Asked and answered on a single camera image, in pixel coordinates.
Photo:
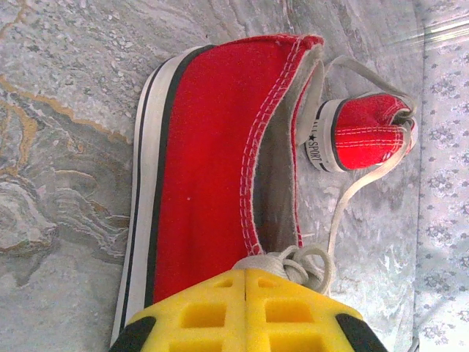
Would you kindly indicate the floral fabric enclosure lining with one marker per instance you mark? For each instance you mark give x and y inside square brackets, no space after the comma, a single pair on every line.
[443,146]

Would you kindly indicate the red canvas sneaker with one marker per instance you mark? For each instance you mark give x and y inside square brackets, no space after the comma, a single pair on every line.
[205,165]
[366,139]

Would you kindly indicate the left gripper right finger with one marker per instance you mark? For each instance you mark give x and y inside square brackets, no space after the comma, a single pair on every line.
[293,330]

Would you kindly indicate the white shoelace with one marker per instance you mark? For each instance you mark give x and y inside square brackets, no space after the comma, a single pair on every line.
[291,269]
[340,205]

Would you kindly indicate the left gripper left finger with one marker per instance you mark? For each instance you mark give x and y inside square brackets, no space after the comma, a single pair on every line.
[205,330]

